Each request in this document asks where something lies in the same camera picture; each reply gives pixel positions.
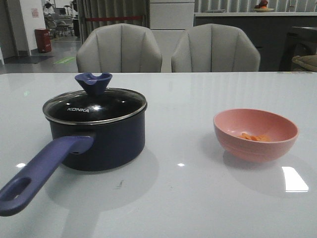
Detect glass pot lid blue knob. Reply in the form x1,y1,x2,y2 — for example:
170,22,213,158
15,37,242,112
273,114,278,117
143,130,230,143
43,72,147,125

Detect pink plastic bowl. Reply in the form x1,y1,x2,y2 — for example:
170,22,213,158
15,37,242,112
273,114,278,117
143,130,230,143
213,109,299,163

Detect orange ham slices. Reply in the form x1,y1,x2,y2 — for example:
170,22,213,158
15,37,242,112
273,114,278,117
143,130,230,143
238,132,271,142

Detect dark blue saucepan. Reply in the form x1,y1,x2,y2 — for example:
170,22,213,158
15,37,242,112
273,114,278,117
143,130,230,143
0,87,148,217

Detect left beige upholstered chair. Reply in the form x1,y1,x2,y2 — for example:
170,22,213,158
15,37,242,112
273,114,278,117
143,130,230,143
76,23,162,73

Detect beige upholstered chair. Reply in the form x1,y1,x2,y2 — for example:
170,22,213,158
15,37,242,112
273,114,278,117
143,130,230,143
76,23,162,73
171,24,261,72

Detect right beige upholstered chair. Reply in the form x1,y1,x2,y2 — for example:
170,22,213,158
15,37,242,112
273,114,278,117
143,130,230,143
171,24,261,72

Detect white cabinet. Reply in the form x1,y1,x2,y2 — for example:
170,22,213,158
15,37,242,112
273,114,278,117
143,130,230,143
150,0,195,72

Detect dark grey counter cabinet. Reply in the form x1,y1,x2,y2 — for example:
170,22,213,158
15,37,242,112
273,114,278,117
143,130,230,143
194,12,317,71

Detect red trash bin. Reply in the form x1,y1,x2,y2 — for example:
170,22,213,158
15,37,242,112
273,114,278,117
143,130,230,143
34,28,52,53

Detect fruit plate on counter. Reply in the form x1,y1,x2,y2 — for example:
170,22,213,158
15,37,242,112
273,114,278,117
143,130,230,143
254,0,274,12

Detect black appliance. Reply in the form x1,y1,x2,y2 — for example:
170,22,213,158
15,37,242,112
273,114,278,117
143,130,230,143
279,27,317,71

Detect olive cushion seat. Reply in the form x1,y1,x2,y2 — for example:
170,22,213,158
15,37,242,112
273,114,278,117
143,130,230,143
292,55,317,72

